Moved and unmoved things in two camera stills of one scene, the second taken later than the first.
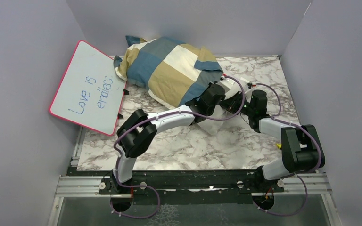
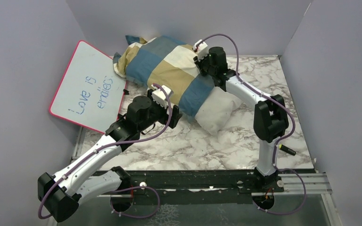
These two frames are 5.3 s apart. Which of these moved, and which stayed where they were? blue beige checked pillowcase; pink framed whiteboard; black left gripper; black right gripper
Moved: black left gripper; black right gripper
Stayed: blue beige checked pillowcase; pink framed whiteboard
